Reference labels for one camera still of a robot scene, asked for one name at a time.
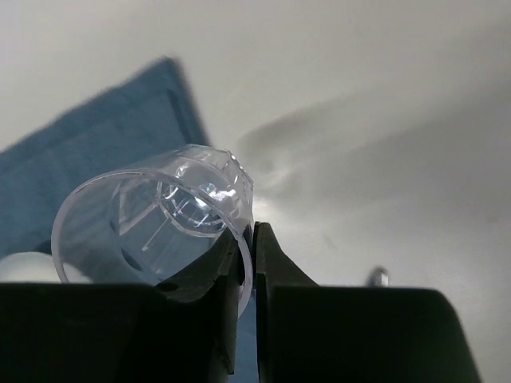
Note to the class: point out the blue cloth placemat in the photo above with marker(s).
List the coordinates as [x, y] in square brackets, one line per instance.
[148, 114]

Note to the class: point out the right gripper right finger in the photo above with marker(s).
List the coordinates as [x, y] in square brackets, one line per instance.
[312, 333]

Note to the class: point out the white ceramic plate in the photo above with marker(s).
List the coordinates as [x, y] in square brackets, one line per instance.
[29, 266]

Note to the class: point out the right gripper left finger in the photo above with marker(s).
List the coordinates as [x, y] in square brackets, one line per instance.
[182, 330]

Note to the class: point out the clear plastic cup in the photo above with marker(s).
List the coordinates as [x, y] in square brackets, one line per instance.
[148, 221]

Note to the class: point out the silver knife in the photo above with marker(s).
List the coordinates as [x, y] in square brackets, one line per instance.
[379, 277]

